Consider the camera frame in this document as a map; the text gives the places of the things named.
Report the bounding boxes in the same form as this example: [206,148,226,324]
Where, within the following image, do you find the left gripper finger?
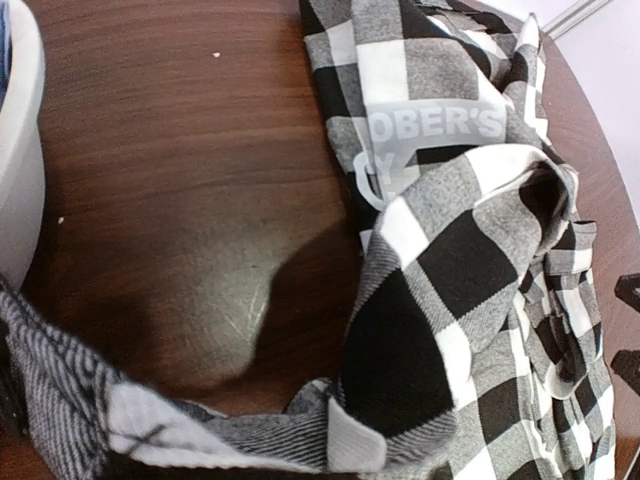
[0,322,29,439]

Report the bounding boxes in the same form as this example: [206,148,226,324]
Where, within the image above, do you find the black white plaid shirt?
[1,1,616,479]

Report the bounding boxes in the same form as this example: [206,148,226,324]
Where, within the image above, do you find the white plastic bin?
[1,1,46,289]

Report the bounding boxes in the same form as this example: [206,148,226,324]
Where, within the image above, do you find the right aluminium post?
[542,0,612,40]

